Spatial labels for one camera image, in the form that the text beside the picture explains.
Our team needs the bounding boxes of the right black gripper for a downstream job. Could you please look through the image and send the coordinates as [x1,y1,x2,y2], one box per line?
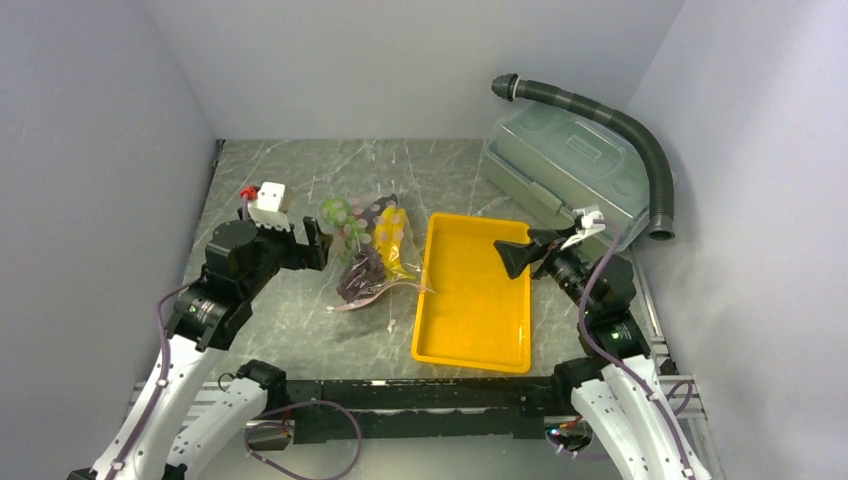
[493,226,599,317]

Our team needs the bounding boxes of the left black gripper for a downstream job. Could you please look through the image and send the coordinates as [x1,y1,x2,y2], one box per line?
[238,206,332,299]

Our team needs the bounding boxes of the green artichoke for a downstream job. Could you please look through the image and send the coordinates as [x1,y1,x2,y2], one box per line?
[319,198,364,238]

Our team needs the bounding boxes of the purple eggplant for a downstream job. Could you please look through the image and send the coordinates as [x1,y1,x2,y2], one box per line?
[353,193,399,223]

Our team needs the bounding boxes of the dark red grapes bunch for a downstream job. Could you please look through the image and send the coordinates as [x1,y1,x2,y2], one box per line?
[336,245,388,303]

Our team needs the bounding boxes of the clear pink zip top bag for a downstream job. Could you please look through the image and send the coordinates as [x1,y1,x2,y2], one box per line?
[319,192,433,313]

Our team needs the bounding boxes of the yellow banana bunch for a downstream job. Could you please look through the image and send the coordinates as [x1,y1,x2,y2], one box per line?
[372,205,413,280]

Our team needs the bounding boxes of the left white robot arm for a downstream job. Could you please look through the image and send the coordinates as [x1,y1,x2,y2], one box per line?
[68,214,332,479]

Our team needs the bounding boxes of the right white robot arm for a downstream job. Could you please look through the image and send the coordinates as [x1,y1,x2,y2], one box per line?
[494,220,712,479]

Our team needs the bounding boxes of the clear lidded storage box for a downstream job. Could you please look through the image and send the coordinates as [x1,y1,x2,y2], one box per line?
[481,102,649,251]

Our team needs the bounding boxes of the yellow plastic tray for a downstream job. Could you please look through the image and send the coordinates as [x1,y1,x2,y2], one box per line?
[411,213,532,374]

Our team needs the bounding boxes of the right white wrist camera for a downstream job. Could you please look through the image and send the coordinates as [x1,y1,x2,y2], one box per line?
[559,205,606,250]

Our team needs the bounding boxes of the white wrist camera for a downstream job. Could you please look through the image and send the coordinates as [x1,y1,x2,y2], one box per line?
[559,205,606,250]
[239,181,293,232]

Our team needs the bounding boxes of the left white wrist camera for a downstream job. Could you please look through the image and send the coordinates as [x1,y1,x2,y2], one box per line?
[239,181,293,232]

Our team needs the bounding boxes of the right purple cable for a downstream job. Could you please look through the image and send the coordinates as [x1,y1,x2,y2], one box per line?
[549,218,697,480]

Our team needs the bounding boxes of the grey corrugated hose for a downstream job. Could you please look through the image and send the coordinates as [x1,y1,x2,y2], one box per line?
[490,72,677,242]

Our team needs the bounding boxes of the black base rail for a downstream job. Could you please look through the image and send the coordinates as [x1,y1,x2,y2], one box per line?
[257,377,578,444]

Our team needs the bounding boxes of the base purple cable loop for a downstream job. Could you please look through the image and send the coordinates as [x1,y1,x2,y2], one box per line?
[242,400,363,480]

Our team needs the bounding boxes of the aluminium frame rail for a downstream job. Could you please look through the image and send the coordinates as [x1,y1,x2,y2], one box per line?
[625,248,707,423]

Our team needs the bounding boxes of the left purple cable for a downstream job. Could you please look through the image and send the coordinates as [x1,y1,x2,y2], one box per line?
[99,192,256,480]

